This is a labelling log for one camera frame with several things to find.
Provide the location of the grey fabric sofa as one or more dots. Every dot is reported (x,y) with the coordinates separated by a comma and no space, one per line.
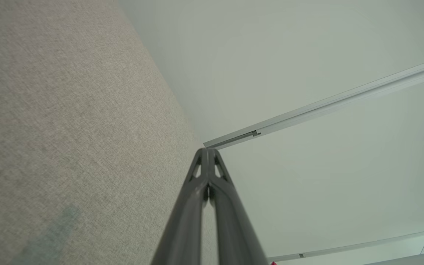
(68,129)

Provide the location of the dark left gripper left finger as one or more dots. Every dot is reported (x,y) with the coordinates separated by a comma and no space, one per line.
(182,235)

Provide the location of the white wall panel rail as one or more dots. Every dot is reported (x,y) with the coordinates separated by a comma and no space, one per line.
(363,244)
(344,99)

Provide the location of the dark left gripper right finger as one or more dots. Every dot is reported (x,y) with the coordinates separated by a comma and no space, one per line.
(234,235)

